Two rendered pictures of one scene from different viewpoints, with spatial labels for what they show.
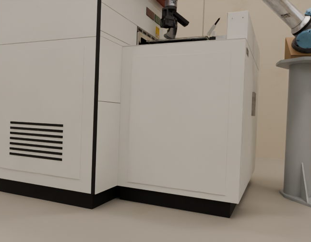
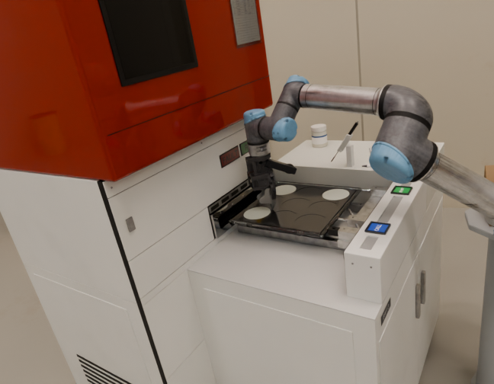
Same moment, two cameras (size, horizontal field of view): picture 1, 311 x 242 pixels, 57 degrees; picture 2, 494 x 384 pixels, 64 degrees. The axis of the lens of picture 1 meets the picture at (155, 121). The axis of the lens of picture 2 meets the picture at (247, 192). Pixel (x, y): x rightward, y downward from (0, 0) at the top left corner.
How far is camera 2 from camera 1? 121 cm
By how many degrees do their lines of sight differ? 25
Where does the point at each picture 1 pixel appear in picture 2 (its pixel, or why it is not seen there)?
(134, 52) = (205, 283)
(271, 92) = (489, 105)
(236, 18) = (360, 266)
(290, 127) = (487, 321)
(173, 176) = not seen: outside the picture
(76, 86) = (133, 353)
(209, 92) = (325, 372)
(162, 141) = not seen: outside the picture
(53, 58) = (94, 308)
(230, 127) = not seen: outside the picture
